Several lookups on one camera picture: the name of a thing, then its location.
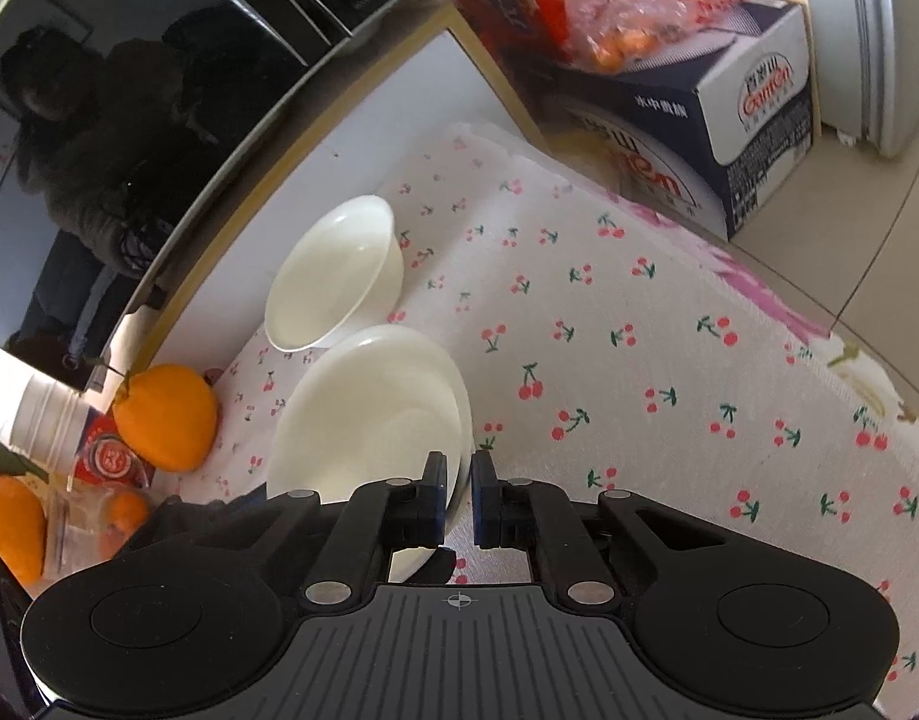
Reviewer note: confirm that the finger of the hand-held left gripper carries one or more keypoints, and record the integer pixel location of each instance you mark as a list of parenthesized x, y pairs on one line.
[(189, 514)]

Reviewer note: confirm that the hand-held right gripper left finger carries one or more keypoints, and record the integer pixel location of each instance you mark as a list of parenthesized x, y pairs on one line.
[(437, 502)]

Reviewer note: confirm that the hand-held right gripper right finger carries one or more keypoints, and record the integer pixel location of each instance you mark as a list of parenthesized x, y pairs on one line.
[(483, 502)]

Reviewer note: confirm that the cream small dish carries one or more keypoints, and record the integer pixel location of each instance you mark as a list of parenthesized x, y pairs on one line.
[(399, 360), (369, 420)]

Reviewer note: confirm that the white bowl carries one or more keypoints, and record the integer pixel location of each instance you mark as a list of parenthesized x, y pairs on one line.
[(332, 270)]

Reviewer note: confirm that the large orange with stem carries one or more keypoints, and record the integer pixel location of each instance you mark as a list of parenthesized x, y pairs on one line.
[(166, 420)]

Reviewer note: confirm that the cherry print tablecloth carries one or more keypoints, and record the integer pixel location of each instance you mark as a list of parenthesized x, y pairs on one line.
[(617, 390)]

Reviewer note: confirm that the pink floral cloth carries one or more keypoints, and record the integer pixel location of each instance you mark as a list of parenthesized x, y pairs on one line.
[(774, 307)]

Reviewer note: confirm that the white shelf with wooden edge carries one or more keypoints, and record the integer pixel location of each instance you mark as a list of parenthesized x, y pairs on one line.
[(399, 112)]

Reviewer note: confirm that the black microwave oven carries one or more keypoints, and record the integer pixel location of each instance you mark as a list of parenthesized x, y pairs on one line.
[(166, 90)]

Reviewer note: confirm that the blue and white carton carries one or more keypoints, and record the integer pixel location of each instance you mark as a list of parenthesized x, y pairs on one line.
[(744, 127)]

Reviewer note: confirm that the white appliance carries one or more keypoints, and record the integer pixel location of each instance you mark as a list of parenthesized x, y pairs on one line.
[(879, 45)]

